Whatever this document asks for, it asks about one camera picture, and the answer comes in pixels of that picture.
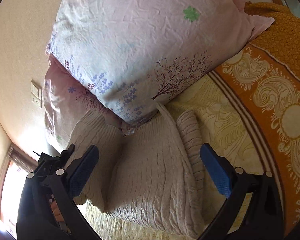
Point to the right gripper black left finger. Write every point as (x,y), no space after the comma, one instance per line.
(35,217)

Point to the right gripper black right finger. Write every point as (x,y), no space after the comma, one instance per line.
(264,216)

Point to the beige cable knit sweater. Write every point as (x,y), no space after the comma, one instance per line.
(153,177)

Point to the person's left hand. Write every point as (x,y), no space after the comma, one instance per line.
(56,212)

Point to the grey curtain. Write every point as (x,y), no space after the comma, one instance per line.
(22,159)

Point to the pink floral pillow left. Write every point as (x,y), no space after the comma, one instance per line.
(66,101)

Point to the pink floral pillow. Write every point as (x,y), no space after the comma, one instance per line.
(133,54)
(66,101)

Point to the pink floral pillow right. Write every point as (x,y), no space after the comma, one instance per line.
(133,54)

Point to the white wall socket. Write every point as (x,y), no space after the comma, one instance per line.
(36,101)

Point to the white wall switch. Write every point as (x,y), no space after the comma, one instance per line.
(36,90)

